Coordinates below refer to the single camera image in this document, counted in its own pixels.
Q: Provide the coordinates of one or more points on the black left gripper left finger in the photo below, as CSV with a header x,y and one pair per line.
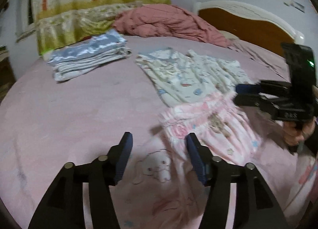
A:
x,y
118,157

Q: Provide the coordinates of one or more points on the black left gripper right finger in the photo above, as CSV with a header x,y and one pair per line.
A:
x,y
201,160

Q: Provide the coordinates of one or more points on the pink cartoon print pants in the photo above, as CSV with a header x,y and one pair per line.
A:
x,y
188,159

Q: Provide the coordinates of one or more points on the person's right hand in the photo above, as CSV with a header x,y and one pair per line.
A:
x,y
293,136

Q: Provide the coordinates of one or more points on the white cartoon print pyjama garment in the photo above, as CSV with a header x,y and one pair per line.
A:
x,y
188,78

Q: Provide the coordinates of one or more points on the white and brown headboard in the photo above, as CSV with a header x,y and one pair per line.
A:
x,y
249,23

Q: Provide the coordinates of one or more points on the stack of folded blue-white cloths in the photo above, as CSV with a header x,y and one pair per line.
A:
x,y
78,59

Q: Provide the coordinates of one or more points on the dark wooden side table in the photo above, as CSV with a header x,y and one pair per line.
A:
x,y
7,77

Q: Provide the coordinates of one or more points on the rumpled dusty-pink quilt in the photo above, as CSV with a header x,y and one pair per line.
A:
x,y
160,20

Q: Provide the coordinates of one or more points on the window frame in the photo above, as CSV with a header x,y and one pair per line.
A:
x,y
25,23

